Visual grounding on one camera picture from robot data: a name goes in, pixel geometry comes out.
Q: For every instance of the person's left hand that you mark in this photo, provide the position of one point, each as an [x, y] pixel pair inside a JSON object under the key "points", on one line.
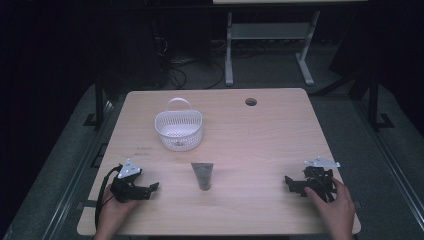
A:
{"points": [[115, 208]]}

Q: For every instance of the grey squeeze tube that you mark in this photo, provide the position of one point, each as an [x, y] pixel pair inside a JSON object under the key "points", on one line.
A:
{"points": [[203, 173]]}

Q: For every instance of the white plastic basket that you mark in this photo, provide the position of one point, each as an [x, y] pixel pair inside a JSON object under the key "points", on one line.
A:
{"points": [[179, 131]]}

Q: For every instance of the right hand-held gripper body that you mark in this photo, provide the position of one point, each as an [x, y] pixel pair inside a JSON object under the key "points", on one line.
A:
{"points": [[319, 180]]}

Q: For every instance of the white metal desk frame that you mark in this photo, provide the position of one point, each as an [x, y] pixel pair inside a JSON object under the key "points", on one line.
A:
{"points": [[266, 31]]}

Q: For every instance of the person's right hand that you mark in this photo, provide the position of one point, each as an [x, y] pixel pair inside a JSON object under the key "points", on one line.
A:
{"points": [[335, 206]]}

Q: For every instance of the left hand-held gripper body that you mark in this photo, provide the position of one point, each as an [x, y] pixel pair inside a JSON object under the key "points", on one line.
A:
{"points": [[125, 188]]}

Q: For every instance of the black metal stand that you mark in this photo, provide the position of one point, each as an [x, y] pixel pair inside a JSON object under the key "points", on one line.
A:
{"points": [[374, 103], [99, 100]]}

